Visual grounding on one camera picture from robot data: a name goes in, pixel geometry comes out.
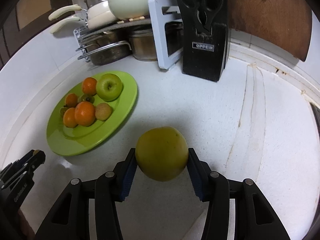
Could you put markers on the black knife block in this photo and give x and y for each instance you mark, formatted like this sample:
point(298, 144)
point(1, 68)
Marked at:
point(206, 37)

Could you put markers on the wooden cutting board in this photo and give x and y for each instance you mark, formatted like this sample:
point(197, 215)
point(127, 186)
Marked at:
point(285, 23)

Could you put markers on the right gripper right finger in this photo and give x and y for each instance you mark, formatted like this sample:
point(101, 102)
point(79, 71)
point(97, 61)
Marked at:
point(255, 218)

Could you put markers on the cream saucepan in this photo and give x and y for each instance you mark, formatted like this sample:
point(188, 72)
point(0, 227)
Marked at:
point(96, 22)
point(92, 12)

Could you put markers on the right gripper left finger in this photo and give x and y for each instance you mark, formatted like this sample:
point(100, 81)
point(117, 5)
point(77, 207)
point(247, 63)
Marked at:
point(68, 218)

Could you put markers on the dark wooden window cabinet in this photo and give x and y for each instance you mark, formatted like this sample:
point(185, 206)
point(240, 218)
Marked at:
point(21, 20)

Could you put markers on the yellow-green apple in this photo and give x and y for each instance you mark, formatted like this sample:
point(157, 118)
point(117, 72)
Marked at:
point(162, 153)

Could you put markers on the steel pan under rack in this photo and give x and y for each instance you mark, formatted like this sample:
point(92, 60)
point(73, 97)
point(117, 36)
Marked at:
point(105, 47)

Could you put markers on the large orange mandarin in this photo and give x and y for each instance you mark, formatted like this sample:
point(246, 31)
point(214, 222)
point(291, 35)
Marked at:
point(85, 114)

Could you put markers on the brown kiwi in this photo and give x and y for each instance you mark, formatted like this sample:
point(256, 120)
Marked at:
point(103, 111)

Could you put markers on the white pot rack shelf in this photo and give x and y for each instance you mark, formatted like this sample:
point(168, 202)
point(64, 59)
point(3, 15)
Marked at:
point(159, 37)

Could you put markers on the cream saucepan upper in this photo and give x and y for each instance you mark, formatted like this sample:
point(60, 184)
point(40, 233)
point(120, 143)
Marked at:
point(92, 12)

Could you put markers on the steel pot under rack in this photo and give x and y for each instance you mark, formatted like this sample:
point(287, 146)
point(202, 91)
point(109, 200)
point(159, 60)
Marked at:
point(143, 45)

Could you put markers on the cream saucepan lower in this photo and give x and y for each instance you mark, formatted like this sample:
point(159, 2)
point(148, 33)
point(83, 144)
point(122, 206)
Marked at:
point(96, 22)

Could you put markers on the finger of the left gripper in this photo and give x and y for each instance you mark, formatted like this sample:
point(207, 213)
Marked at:
point(38, 157)
point(20, 162)

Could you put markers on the green tomato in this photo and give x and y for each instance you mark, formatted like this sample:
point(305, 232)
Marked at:
point(86, 98)
point(63, 110)

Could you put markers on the green tomato front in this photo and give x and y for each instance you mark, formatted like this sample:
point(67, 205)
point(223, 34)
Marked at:
point(63, 110)

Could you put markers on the green apple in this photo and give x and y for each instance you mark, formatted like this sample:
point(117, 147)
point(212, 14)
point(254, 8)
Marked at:
point(109, 87)

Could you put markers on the small orange mandarin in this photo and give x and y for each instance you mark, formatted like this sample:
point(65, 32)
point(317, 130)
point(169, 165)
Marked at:
point(71, 100)

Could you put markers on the left hand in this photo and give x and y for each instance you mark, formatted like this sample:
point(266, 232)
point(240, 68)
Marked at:
point(25, 227)

